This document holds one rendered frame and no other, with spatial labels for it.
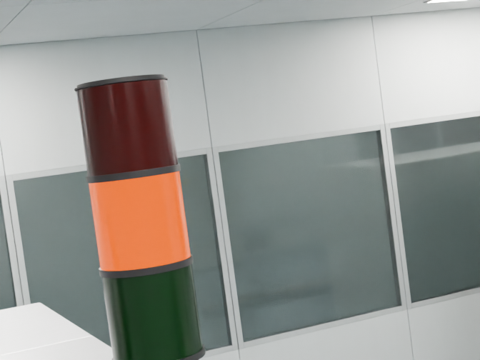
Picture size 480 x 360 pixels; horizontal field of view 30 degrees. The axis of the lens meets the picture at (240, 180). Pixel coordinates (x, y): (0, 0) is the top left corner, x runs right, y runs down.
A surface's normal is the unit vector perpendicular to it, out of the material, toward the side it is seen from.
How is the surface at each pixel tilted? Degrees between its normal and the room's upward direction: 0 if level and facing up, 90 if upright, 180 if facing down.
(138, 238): 90
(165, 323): 90
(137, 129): 90
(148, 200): 90
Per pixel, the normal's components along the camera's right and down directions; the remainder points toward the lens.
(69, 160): 0.39, 0.00
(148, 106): 0.60, -0.04
